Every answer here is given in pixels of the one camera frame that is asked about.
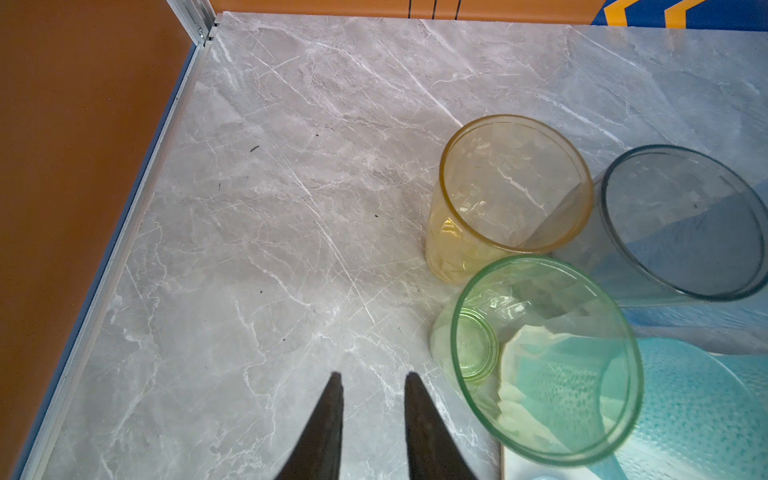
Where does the green tinted cup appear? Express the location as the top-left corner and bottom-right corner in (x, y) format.
(429, 256), (644, 467)

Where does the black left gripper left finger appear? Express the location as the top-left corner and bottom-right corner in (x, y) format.
(276, 372), (344, 480)

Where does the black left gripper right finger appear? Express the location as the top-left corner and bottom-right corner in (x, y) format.
(404, 372), (476, 479)

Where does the yellow-brown tinted cup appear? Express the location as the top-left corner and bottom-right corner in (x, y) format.
(425, 114), (594, 284)

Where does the cream rectangular tray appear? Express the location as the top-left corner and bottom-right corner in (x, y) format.
(500, 446), (539, 480)

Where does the grey smoked cup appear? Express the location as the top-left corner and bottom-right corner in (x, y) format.
(551, 144), (767, 308)

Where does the left aluminium corner post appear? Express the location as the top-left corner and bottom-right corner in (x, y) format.
(167, 0), (216, 45)

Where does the teal textured cup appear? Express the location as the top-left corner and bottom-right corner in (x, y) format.
(503, 335), (768, 480)

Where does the light blue cup left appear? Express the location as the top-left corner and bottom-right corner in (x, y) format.
(627, 195), (767, 329)

